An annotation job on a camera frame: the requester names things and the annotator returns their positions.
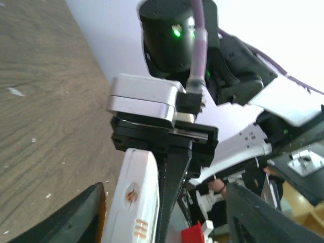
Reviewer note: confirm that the red plastic bin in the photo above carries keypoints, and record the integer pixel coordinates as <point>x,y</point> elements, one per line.
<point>193,234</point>

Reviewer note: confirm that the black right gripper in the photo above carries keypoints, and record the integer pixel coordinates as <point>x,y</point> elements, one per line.
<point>202,141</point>

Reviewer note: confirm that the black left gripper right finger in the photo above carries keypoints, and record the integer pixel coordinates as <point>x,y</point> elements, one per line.
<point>251,219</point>

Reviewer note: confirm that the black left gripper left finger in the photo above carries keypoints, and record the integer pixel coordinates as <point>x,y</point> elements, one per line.
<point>80,220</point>

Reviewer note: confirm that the person hand in background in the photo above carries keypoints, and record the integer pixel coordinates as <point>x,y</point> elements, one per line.
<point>218,186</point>

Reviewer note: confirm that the white air conditioner remote control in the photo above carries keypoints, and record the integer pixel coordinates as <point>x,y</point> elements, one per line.
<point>135,206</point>

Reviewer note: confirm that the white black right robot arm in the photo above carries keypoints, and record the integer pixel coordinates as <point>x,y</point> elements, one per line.
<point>211,106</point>

